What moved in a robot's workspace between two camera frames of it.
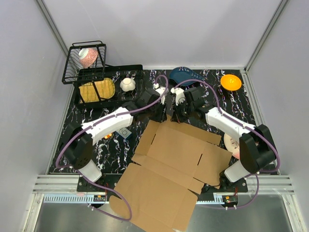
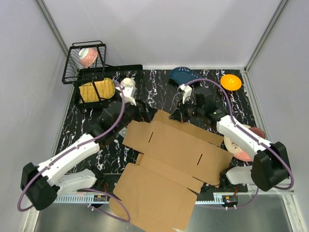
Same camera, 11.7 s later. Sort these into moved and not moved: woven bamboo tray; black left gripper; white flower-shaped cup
Moved: black left gripper
Not moved: woven bamboo tray; white flower-shaped cup
